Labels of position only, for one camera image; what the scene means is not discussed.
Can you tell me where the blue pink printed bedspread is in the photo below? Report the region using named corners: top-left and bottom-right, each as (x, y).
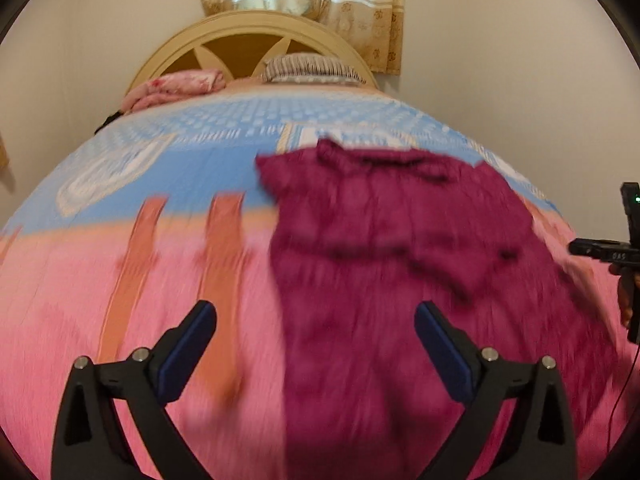
top-left (1, 84), bottom-right (639, 479)

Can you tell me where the folded pink floral blanket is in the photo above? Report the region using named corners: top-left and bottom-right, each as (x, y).
top-left (119, 70), bottom-right (227, 114)

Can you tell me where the striped pillow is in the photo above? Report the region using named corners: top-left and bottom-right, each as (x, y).
top-left (262, 53), bottom-right (364, 86)

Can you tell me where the thin black cable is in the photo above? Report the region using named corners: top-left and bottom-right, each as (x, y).
top-left (604, 343), bottom-right (639, 461)

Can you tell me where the magenta quilted down jacket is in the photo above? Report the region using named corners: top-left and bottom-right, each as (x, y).
top-left (256, 140), bottom-right (617, 479)

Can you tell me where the cream wooden headboard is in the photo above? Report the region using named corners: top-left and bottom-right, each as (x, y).
top-left (129, 11), bottom-right (378, 89)

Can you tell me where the person's right hand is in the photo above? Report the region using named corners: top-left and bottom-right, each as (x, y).
top-left (608, 264), bottom-right (639, 328)

